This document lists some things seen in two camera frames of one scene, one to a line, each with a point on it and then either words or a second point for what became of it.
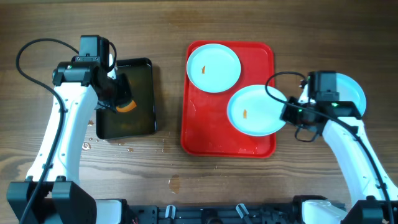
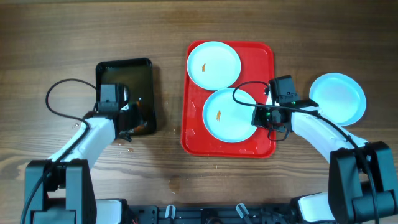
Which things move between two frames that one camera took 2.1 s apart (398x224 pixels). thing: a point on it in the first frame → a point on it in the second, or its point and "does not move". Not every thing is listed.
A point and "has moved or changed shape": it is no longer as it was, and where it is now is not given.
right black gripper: [286, 114] → [259, 121]
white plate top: [213, 68] does not move
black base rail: [239, 214] does not move
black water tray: [139, 119] does not move
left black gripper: [126, 93] → [134, 107]
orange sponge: [131, 106] has moved or changed shape
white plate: [252, 112] has moved or changed shape
